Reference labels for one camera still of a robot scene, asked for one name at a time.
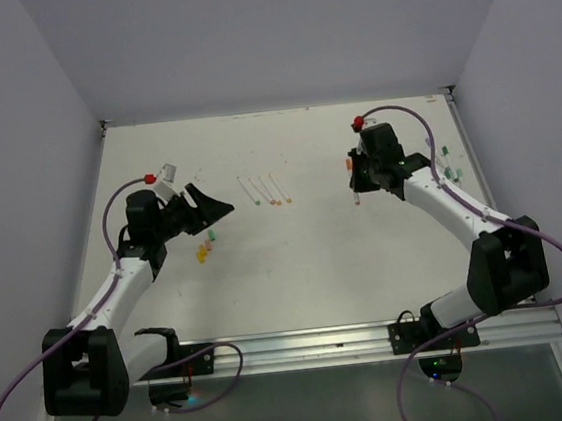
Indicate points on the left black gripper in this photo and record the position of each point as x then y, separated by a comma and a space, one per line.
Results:
207, 210

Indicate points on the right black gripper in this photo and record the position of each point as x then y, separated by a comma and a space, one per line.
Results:
358, 183

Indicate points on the orange cap marker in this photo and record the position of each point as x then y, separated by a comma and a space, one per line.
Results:
349, 166

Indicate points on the light green cap marker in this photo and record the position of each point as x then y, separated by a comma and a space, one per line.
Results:
249, 193

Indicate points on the peach cap marker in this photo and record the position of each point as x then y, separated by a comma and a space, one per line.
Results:
262, 192

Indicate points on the yellow cap marker front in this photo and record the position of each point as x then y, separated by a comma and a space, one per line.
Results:
270, 193

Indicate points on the yellow cap marker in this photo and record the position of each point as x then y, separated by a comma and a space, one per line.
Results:
270, 193
281, 190

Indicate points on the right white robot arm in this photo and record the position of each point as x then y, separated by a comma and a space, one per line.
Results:
506, 266

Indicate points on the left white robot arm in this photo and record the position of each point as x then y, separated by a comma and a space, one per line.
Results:
90, 365

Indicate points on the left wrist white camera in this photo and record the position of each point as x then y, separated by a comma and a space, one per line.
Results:
164, 185

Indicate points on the wrist white camera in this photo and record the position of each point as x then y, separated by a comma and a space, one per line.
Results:
164, 185
361, 123

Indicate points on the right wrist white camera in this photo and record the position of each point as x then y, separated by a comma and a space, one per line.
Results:
361, 123

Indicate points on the aluminium front rail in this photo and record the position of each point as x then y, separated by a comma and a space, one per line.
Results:
369, 342

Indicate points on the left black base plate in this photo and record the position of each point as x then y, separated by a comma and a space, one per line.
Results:
200, 360

